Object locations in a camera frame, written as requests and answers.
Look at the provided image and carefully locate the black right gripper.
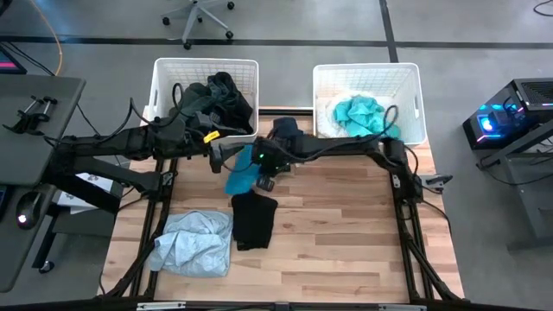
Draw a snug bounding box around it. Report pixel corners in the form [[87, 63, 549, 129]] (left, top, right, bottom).
[[251, 136, 306, 177]]

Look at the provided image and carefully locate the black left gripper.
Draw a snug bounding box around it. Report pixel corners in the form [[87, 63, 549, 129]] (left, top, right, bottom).
[[183, 123, 247, 159]]

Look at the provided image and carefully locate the bright blue garment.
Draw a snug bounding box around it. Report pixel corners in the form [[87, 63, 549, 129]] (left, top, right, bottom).
[[224, 144, 264, 196]]

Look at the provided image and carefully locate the navy cloth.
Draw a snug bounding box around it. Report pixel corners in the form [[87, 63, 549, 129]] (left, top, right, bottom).
[[270, 116, 304, 140]]

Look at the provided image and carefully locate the dark charcoal garment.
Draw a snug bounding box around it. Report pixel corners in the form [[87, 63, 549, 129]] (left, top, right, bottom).
[[206, 71, 255, 136]]

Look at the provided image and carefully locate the dark green garment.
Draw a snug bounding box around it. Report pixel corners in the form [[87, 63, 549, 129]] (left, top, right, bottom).
[[168, 81, 217, 122]]

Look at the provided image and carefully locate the black garment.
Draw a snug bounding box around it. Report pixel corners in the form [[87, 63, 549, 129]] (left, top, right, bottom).
[[231, 189, 279, 252]]

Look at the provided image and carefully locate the white plastic laundry basket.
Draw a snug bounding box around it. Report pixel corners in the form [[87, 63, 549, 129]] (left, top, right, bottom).
[[312, 62, 429, 147], [144, 57, 260, 146]]

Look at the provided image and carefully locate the teal cloth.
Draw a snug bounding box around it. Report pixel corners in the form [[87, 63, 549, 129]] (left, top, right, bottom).
[[332, 95, 402, 140]]

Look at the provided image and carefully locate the light blue shirt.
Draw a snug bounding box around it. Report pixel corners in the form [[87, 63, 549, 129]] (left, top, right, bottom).
[[148, 210, 234, 278]]

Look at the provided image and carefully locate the white printed paper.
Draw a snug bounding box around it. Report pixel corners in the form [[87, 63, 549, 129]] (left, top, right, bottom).
[[57, 172, 114, 216]]

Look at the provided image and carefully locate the grey office chair base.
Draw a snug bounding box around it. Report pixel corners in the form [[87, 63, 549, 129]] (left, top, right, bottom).
[[161, 0, 237, 51]]

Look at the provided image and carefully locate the black desk clamp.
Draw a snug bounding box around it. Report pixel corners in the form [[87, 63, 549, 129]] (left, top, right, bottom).
[[2, 95, 59, 136]]

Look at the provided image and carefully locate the black desk leg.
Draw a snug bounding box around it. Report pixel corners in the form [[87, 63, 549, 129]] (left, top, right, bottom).
[[32, 206, 57, 276]]

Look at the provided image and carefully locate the black computer mouse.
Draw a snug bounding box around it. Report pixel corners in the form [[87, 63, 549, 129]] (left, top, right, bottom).
[[16, 191, 43, 231]]

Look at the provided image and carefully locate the monitor screen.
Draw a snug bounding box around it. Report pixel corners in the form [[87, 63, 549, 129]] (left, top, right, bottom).
[[0, 45, 28, 76]]

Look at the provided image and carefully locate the dark lower desk top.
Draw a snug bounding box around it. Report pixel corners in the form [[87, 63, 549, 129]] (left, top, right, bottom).
[[0, 183, 57, 294]]

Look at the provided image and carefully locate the black computer case with lights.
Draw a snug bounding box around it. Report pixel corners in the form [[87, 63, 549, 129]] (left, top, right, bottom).
[[461, 77, 553, 151]]

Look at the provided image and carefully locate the dark grey computer stand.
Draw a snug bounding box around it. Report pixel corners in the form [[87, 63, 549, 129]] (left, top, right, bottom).
[[477, 118, 553, 252]]

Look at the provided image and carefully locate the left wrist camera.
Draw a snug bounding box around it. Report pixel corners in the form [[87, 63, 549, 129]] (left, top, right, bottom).
[[209, 146, 225, 175]]

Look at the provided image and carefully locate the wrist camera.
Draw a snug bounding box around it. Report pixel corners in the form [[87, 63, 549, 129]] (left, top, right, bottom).
[[209, 146, 225, 175], [256, 175, 277, 194]]

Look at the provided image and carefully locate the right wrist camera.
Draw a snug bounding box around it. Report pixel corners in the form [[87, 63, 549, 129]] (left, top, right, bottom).
[[256, 175, 277, 194]]

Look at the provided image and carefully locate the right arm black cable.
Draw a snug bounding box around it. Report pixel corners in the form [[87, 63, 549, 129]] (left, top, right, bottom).
[[276, 105, 401, 165]]

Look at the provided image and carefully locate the grey clamp bracket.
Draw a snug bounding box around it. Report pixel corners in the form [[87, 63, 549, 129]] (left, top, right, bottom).
[[418, 173, 454, 192]]

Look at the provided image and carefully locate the silver metal bracket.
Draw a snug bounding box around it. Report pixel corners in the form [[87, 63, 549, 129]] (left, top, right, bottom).
[[378, 303, 428, 311], [136, 301, 187, 311]]

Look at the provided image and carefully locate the orange cable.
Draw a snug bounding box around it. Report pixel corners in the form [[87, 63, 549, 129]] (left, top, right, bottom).
[[28, 0, 65, 78]]

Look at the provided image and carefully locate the black floor cable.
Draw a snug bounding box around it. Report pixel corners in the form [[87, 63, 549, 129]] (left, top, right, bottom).
[[0, 41, 57, 78], [532, 0, 553, 18]]

